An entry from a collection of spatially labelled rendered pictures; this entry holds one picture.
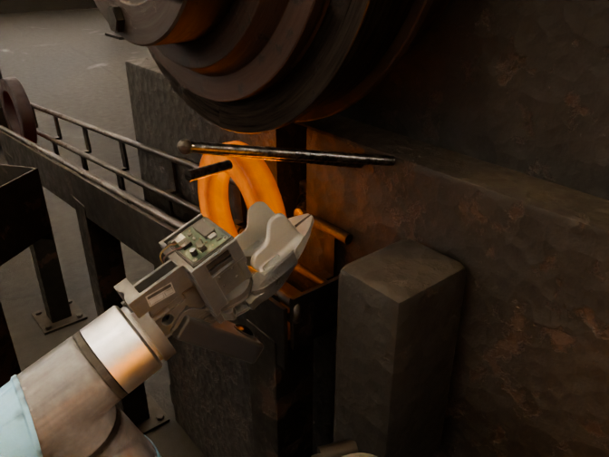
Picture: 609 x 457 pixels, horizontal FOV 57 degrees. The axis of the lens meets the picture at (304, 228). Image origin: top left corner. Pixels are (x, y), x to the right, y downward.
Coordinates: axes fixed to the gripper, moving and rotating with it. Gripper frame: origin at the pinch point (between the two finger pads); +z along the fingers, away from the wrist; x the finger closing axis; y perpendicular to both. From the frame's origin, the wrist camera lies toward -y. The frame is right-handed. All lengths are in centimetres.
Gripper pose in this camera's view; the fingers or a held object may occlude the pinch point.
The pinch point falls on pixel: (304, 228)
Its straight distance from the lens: 62.2
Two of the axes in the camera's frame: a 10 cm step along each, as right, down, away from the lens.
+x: -6.1, -3.7, 7.1
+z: 7.4, -5.7, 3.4
